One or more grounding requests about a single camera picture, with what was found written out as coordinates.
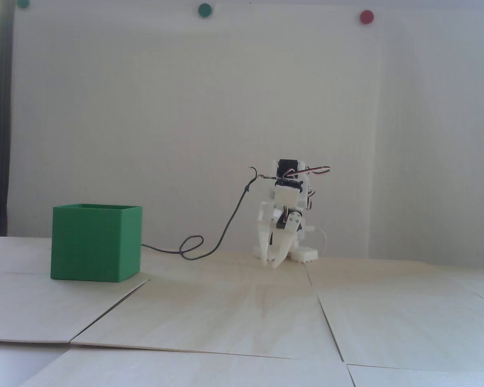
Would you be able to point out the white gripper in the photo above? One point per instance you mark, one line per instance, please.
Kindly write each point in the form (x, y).
(282, 224)

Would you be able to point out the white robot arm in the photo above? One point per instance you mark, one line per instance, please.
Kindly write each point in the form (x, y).
(306, 254)

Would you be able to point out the green box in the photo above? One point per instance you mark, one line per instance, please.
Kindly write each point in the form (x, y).
(92, 246)

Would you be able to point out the light plywood sheet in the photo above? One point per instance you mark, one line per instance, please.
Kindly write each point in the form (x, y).
(32, 306)
(407, 326)
(427, 379)
(205, 314)

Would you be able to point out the white magnetic board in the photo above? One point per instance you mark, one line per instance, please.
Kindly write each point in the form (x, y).
(145, 100)

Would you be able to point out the red round magnet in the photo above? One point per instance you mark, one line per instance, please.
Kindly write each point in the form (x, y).
(366, 17)

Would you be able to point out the green round magnet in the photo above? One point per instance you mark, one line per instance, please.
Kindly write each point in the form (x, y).
(23, 3)
(204, 10)

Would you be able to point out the dark window frame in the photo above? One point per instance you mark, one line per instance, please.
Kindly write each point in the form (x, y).
(2, 121)

